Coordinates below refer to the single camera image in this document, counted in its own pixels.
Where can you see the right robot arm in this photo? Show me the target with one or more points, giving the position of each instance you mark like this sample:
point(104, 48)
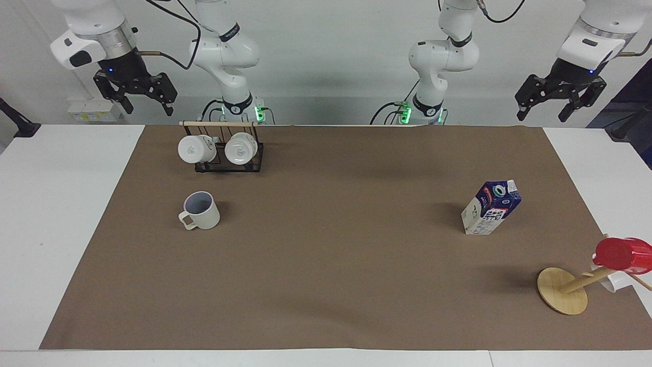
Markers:
point(226, 48)

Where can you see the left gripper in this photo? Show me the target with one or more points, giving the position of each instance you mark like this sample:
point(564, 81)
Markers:
point(573, 76)

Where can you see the blue and white milk carton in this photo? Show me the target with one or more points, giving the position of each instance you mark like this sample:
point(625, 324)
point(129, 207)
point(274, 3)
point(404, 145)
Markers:
point(491, 209)

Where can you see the red cup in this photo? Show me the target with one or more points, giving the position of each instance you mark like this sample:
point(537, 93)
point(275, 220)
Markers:
point(621, 254)

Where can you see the cream mug with grey inside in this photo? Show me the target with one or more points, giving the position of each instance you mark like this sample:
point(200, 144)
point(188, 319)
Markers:
point(206, 216)

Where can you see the small white cup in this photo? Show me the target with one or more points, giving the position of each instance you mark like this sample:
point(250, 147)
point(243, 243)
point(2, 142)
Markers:
point(614, 281)

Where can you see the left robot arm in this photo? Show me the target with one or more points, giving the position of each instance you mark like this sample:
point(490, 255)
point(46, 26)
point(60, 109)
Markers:
point(443, 51)

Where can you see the white hanging mug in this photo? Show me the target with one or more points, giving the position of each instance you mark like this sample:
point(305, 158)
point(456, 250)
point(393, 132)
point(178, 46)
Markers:
point(192, 149)
point(239, 149)

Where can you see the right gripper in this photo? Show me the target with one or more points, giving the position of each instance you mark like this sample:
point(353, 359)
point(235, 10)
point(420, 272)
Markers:
point(127, 69)

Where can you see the wooden mug tree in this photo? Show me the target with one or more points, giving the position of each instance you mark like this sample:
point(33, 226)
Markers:
point(560, 290)

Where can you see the black stand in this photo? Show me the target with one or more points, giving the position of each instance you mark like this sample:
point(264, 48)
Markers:
point(624, 127)
point(23, 127)

